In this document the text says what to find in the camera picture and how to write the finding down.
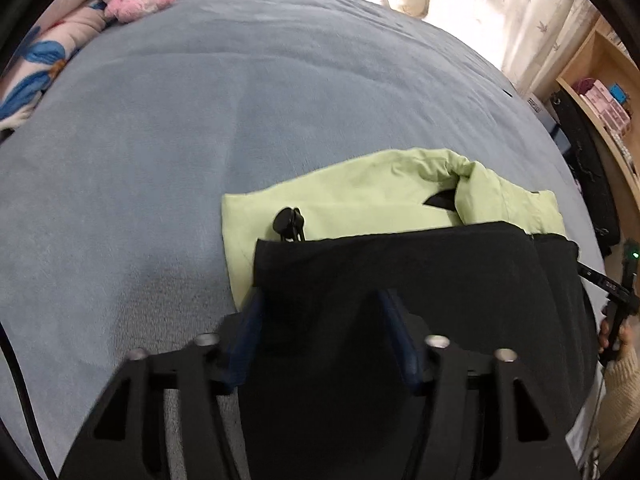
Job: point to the blue bed blanket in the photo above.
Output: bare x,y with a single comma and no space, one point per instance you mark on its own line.
175,110

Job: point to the beige leaf-print curtain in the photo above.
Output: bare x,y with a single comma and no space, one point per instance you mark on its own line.
510,15

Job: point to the person's right hand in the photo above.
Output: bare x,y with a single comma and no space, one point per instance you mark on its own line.
617,342

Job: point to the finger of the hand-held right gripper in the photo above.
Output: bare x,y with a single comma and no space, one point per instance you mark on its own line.
602,285

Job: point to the white cardboard box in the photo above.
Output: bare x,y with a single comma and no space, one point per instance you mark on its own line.
535,105

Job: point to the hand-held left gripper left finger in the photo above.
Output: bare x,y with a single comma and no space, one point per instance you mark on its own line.
247,330

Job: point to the floral quilt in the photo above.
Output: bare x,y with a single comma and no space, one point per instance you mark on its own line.
30,60

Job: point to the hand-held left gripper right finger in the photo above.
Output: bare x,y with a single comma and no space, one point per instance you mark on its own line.
400,345

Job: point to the wooden bookshelf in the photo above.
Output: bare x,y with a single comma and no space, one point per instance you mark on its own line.
590,55

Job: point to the long black case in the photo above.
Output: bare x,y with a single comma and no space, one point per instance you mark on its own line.
585,160

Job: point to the green and black hooded jacket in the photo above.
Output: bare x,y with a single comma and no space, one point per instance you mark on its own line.
360,195

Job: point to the small blue box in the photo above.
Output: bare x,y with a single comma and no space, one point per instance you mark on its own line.
618,93

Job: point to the stack of pink storage boxes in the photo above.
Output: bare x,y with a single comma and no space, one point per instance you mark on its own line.
607,109

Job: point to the person's right forearm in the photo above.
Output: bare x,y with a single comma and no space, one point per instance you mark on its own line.
620,410

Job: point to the dark red bundle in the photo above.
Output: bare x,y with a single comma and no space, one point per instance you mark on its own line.
586,86

